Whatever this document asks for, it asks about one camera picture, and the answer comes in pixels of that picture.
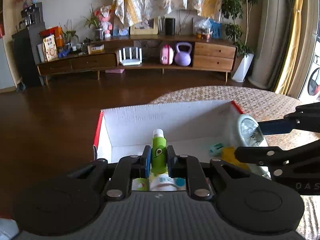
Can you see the green-capped white bottle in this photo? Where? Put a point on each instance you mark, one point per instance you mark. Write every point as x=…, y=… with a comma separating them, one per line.
x=165, y=183

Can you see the black water dispenser cabinet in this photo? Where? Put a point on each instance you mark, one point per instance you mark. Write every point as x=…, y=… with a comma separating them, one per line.
x=27, y=57

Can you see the electric fan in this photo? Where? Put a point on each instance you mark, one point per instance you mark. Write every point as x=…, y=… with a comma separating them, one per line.
x=314, y=81

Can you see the colourful printed card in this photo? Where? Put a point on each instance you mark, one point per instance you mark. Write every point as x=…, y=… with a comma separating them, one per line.
x=140, y=183

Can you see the wooden tv cabinet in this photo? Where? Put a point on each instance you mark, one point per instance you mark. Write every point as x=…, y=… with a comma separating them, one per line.
x=212, y=55

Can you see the tall green plant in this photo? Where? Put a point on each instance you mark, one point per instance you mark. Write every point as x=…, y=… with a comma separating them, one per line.
x=233, y=12

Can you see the small yellow box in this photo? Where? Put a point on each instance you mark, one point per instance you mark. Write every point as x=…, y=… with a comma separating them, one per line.
x=228, y=156

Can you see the orange box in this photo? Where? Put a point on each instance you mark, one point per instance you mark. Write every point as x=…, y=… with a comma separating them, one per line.
x=58, y=36

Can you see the small potted plant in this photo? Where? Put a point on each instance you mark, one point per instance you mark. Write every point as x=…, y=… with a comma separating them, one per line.
x=96, y=25

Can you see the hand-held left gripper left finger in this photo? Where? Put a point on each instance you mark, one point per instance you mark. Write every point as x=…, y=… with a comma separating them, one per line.
x=146, y=162

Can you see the yellow photo frame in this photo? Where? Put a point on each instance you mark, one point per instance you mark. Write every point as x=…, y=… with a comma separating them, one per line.
x=143, y=28

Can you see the pink doll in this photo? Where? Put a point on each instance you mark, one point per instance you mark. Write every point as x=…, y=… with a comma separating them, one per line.
x=106, y=22

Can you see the white planter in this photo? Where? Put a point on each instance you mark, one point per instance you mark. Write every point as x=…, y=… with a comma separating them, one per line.
x=242, y=68

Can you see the pink tissue box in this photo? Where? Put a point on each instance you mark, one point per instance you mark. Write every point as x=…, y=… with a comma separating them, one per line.
x=115, y=71

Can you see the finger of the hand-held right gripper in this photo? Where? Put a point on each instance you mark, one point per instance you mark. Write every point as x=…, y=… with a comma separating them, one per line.
x=275, y=128
x=262, y=155

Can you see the pale green digital timer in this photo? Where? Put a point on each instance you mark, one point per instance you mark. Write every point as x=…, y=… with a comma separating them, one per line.
x=247, y=130

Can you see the leafy potted plant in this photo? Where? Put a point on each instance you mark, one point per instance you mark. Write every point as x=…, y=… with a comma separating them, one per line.
x=70, y=36

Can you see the pink toy suitcase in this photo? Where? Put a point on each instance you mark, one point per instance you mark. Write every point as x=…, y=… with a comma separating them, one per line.
x=167, y=55

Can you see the teal pencil sharpener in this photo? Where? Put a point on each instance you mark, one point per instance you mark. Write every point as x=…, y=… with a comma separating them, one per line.
x=216, y=149

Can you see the clear plastic bag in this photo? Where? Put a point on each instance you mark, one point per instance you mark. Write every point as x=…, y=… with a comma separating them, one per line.
x=203, y=30

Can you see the white router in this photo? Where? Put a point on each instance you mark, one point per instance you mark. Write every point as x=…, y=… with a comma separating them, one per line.
x=130, y=58

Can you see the black speaker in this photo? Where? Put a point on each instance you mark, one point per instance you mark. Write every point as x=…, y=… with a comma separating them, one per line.
x=170, y=26

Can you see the small cardboard box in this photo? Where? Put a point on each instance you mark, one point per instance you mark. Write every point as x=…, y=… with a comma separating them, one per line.
x=96, y=48

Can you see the green highlighter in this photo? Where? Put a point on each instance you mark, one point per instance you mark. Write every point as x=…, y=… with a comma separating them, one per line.
x=159, y=152

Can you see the printed snack box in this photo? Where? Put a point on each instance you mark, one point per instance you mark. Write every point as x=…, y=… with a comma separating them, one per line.
x=50, y=48

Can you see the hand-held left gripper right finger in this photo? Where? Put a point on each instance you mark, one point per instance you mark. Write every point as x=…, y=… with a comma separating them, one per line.
x=171, y=162

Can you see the yellow curtain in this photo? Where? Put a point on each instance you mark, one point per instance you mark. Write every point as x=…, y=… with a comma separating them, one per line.
x=292, y=37

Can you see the black coffee machine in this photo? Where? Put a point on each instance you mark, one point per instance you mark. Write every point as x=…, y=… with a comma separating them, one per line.
x=32, y=15

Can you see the blue plastic item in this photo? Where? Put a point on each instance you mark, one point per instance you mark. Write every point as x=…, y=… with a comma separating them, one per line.
x=217, y=30

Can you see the red cardboard box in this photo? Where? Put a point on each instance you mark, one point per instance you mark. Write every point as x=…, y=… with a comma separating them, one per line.
x=175, y=120

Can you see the purple kettlebell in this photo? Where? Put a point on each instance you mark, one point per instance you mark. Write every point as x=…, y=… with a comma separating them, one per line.
x=183, y=57

